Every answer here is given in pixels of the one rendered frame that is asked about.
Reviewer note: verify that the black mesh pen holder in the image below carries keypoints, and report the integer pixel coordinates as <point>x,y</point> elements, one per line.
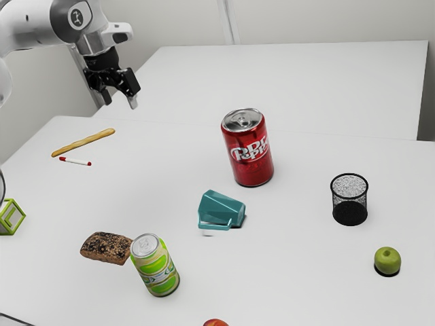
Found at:
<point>350,203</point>

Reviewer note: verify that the dark seeded bread loaf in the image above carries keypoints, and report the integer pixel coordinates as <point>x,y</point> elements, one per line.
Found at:
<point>105,248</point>

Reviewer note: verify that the tan breadstick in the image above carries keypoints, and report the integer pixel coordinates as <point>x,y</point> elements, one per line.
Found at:
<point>83,142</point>

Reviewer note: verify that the white pen with red caps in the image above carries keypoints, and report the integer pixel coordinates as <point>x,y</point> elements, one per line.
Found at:
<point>74,161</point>

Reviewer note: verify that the red peach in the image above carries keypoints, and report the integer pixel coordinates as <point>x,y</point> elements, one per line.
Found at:
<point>215,323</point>

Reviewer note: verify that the red soda can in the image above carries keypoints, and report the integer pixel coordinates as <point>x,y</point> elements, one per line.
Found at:
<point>249,153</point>

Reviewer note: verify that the green and white cube block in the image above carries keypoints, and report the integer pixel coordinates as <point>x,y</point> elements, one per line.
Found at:
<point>10,219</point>

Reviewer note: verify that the teal faceted mug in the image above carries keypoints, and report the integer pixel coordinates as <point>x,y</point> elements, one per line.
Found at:
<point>221,208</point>

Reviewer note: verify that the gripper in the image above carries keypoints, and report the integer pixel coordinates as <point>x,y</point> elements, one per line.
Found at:
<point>102,66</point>

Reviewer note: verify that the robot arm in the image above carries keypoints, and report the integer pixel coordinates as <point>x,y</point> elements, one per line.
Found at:
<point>30,27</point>

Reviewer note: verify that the green and white can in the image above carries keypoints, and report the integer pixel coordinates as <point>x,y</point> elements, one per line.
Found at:
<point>156,268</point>

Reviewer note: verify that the green apple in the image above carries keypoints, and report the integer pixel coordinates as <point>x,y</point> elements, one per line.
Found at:
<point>387,259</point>

